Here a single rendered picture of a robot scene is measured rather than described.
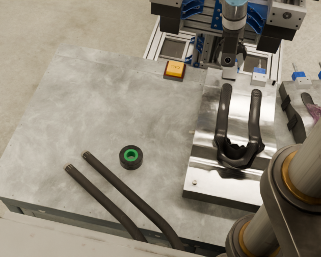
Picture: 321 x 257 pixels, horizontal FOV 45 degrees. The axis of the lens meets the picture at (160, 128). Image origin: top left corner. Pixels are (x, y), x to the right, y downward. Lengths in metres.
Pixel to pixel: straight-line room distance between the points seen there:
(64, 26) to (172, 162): 1.88
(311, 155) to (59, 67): 1.29
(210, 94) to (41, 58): 1.65
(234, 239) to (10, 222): 0.38
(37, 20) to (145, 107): 1.79
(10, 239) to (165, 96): 1.05
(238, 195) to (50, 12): 2.29
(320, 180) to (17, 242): 0.37
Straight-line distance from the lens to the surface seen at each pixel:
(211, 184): 1.23
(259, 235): 0.64
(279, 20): 1.67
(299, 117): 1.43
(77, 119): 1.43
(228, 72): 1.42
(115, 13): 3.07
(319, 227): 0.49
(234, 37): 1.29
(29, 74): 2.72
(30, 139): 1.42
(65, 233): 0.52
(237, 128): 1.30
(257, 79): 1.44
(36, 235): 0.53
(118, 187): 1.20
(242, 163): 1.27
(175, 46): 2.52
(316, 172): 0.45
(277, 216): 0.49
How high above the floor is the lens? 1.96
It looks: 56 degrees down
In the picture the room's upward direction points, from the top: 4 degrees clockwise
